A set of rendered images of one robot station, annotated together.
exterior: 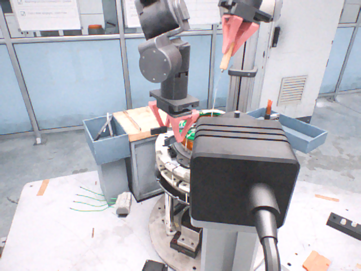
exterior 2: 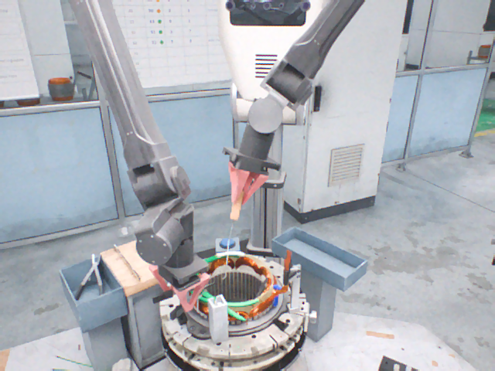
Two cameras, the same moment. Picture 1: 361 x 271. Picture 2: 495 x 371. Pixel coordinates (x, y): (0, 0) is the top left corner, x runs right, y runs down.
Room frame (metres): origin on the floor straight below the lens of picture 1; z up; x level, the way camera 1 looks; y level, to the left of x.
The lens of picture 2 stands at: (-0.09, -0.03, 1.69)
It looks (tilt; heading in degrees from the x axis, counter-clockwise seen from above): 26 degrees down; 352
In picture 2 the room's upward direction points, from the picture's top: straight up
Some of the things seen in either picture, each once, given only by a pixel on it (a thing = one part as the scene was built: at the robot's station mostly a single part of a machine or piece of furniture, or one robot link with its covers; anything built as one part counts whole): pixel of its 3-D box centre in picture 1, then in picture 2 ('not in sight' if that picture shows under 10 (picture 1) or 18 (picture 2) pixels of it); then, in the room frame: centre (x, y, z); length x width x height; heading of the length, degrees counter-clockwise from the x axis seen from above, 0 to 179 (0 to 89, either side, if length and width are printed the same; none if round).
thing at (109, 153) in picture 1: (109, 162); (99, 321); (0.75, 0.25, 0.92); 0.17 x 0.11 x 0.28; 28
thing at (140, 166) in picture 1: (150, 153); (154, 301); (0.82, 0.11, 0.91); 0.19 x 0.19 x 0.26; 28
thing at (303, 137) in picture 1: (275, 156); (314, 290); (0.79, -0.35, 0.92); 0.25 x 0.11 x 0.28; 37
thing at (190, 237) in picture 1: (189, 236); not in sight; (0.50, -0.03, 0.85); 0.06 x 0.04 x 0.05; 61
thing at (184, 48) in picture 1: (174, 57); (175, 222); (0.51, 0.01, 1.34); 0.07 x 0.06 x 0.07; 160
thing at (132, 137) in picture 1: (148, 120); (148, 259); (0.82, 0.11, 1.05); 0.20 x 0.19 x 0.02; 118
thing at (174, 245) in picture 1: (185, 244); not in sight; (0.50, -0.02, 0.81); 0.08 x 0.05 x 0.02; 61
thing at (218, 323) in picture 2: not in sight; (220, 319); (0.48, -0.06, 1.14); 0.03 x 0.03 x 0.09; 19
